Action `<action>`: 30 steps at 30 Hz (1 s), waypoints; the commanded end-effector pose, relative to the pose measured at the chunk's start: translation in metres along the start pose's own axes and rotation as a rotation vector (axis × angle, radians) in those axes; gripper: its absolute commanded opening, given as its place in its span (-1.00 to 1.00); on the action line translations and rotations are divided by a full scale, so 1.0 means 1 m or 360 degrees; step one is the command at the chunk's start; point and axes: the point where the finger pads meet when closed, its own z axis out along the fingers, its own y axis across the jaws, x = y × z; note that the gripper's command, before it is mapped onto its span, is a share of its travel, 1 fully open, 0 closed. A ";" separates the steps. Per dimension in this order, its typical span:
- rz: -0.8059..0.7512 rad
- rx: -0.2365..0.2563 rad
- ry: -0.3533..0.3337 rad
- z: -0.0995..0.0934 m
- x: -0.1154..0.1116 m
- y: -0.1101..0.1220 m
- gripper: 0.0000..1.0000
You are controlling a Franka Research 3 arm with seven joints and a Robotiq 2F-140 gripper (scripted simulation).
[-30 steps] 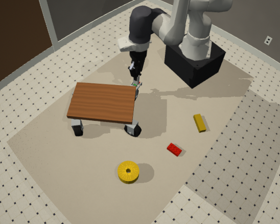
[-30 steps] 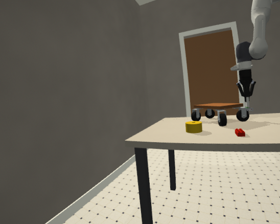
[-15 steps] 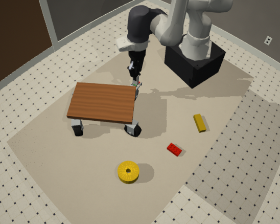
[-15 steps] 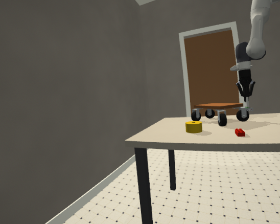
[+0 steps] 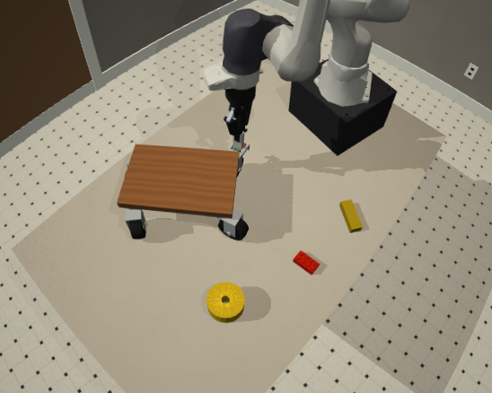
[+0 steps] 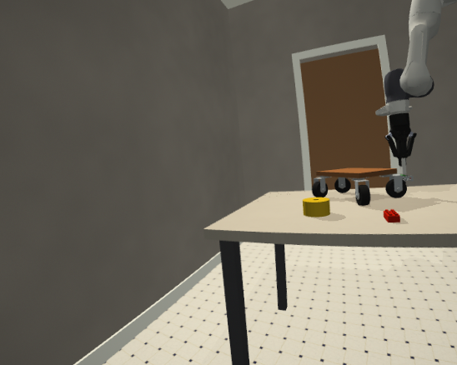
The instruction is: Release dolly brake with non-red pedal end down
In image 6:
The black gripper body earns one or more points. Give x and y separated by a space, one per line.
399 122

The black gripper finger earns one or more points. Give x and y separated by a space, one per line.
408 146
398 153

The red toy brick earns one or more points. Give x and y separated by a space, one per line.
391 216

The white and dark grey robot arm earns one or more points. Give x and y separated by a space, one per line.
424 21

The brown wooden-top dolly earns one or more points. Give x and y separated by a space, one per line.
395 187

